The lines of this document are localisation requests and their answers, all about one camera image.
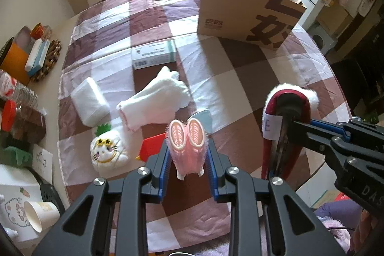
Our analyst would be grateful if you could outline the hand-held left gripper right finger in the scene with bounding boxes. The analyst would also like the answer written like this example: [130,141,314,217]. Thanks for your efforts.
[205,136,345,256]

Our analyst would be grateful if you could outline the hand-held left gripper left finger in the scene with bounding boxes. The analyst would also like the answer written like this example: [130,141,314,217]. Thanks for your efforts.
[31,139,173,256]

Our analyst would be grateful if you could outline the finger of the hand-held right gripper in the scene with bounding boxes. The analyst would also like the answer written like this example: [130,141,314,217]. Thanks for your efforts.
[310,119,353,143]
[280,119,339,161]

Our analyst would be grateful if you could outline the red toy box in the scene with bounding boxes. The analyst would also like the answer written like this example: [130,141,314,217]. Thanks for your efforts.
[135,134,167,163]

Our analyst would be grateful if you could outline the pink hair roller clip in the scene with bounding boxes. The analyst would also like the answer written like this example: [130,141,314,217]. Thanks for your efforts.
[166,119,209,180]

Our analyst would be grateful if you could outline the red furry hair clip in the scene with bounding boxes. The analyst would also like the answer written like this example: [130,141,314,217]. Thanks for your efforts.
[260,83,320,181]

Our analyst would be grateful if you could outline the light blue triangular sponge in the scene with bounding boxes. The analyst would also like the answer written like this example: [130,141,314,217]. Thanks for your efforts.
[187,110,212,135]

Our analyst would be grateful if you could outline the pineapple cat plush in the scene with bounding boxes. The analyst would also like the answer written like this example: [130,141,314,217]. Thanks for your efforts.
[90,122,130,177]

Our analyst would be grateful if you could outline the white cotton gloves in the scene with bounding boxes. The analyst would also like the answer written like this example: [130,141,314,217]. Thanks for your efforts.
[116,65,190,133]

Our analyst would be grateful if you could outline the white translucent plastic box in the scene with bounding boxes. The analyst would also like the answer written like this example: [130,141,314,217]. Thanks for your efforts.
[70,77,110,127]

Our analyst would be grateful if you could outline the green white medicine box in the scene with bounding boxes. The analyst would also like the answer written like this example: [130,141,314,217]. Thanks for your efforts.
[131,41,177,70]

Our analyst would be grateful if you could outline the large brown cardboard box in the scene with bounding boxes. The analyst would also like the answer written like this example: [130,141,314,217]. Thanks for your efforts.
[197,0,307,53]

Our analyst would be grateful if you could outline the white cartoon sticker container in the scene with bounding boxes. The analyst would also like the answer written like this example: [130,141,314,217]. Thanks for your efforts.
[0,164,45,244]

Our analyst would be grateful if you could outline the person's right hand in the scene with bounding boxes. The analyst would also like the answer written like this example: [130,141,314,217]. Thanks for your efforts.
[351,209,380,253]

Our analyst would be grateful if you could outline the purple fuzzy clothing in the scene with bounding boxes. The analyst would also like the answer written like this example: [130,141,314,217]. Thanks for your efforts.
[192,200,363,256]

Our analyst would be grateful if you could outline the small grey washer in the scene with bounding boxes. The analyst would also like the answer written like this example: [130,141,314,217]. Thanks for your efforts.
[309,23,338,54]

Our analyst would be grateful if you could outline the brown carton beside refrigerator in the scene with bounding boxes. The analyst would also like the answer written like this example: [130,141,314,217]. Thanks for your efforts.
[316,8,350,35]

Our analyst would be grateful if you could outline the black perforated stand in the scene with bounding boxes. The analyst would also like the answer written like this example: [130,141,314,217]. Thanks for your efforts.
[28,167,66,214]

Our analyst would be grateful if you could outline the white illustrated card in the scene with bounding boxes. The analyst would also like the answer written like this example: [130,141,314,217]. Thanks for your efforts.
[31,143,54,185]

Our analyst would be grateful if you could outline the white paper cup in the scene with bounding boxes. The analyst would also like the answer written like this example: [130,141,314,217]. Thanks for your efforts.
[23,200,61,233]

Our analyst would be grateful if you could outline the red lid plastic jar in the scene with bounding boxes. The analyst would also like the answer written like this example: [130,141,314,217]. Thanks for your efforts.
[0,100,47,144]

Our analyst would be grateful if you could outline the green plastic holder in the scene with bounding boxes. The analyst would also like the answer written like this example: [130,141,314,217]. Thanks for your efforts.
[0,146,33,167]

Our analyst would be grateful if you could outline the wooden trivet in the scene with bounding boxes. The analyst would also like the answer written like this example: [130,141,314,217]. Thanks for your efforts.
[30,39,62,83]

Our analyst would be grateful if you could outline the blue tissue box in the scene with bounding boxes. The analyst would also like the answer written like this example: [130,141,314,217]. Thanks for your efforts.
[27,40,51,77]

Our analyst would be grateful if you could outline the clear plastic water bottle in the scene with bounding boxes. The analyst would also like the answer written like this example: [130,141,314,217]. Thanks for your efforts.
[0,70,39,111]

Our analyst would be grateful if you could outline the white wipes pack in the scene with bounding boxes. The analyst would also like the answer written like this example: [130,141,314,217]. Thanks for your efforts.
[24,38,45,71]

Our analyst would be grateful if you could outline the orange cup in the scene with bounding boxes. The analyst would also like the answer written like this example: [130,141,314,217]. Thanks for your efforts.
[0,42,30,85]

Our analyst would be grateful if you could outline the red bowl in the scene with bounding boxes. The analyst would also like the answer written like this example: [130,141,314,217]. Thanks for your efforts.
[29,23,45,40]

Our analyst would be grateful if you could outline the pink tin box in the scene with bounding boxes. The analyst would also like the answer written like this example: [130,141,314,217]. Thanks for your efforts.
[14,26,33,55]

